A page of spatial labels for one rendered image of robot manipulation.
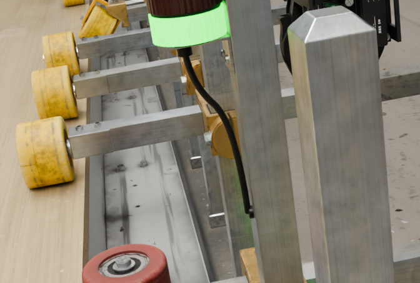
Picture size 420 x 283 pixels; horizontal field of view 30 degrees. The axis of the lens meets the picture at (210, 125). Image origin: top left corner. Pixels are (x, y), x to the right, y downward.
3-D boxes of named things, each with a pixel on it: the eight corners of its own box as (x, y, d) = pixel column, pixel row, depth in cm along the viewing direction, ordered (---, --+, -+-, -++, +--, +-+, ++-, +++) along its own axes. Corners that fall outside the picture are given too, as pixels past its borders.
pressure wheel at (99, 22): (99, 45, 171) (118, 13, 169) (100, 53, 164) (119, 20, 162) (75, 31, 169) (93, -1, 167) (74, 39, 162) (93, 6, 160)
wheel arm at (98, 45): (324, 12, 148) (322, -6, 146) (330, 16, 144) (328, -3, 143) (60, 59, 143) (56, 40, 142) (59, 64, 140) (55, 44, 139)
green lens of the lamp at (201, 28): (220, 22, 66) (217, -3, 65) (232, 37, 60) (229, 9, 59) (150, 35, 65) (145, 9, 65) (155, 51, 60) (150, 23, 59)
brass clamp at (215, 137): (241, 117, 102) (236, 80, 100) (262, 154, 89) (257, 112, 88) (195, 126, 101) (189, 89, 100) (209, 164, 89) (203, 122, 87)
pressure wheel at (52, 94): (65, 54, 117) (70, 92, 113) (75, 89, 124) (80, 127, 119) (26, 60, 117) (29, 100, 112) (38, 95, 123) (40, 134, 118)
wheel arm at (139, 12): (293, -9, 171) (291, -22, 170) (296, -6, 168) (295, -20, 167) (127, 20, 168) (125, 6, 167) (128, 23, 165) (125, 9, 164)
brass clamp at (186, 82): (214, 69, 125) (209, 39, 124) (227, 93, 113) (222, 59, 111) (175, 76, 125) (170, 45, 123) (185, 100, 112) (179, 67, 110)
